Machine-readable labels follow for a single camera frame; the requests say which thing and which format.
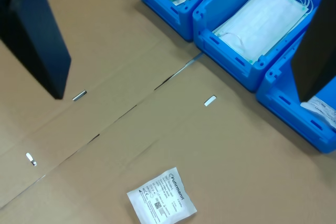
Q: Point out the white printed cotton packet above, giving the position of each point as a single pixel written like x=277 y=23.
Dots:
x=161 y=197

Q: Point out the white printed flat packet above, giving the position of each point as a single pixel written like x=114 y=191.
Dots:
x=323 y=111

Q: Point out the stack of white face masks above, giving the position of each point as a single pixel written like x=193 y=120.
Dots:
x=262 y=22

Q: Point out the blue plastic bin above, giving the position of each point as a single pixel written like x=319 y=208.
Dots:
x=231 y=64
x=286 y=111
x=164 y=9

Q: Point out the brown cardboard sheet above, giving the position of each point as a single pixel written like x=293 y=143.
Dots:
x=105 y=37
x=236 y=155

